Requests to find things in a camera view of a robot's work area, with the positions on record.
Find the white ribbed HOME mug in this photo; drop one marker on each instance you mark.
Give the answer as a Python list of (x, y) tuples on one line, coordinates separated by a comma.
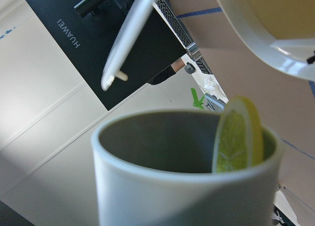
[(155, 169)]

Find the yellow lemon slice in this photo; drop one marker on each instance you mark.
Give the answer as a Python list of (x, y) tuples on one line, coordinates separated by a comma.
[(239, 137)]

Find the silver reacher grabber stick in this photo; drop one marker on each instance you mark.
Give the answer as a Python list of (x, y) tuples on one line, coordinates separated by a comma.
[(197, 102)]

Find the seated person in black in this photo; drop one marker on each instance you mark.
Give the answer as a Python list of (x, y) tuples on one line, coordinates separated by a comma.
[(168, 72)]

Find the black computer mouse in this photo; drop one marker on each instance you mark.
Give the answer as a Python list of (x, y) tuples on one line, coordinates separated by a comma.
[(189, 68)]

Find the black keyboard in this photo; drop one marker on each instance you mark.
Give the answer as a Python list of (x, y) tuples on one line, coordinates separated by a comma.
[(183, 35)]

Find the black Huawei monitor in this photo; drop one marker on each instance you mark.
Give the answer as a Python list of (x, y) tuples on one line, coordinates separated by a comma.
[(87, 41)]

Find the aluminium frame post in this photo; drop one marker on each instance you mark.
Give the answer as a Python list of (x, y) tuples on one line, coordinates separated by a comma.
[(125, 40)]

